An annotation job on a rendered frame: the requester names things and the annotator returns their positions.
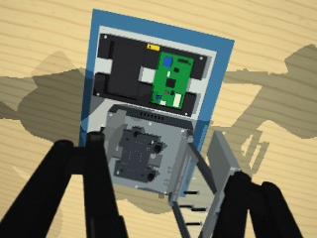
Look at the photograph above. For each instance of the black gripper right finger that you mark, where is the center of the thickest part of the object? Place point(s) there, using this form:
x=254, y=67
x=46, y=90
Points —
x=270, y=214

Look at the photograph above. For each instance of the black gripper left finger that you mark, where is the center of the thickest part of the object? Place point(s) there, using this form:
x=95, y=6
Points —
x=32, y=212

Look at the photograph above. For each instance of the green circuit board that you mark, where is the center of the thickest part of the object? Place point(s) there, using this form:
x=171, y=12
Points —
x=171, y=79

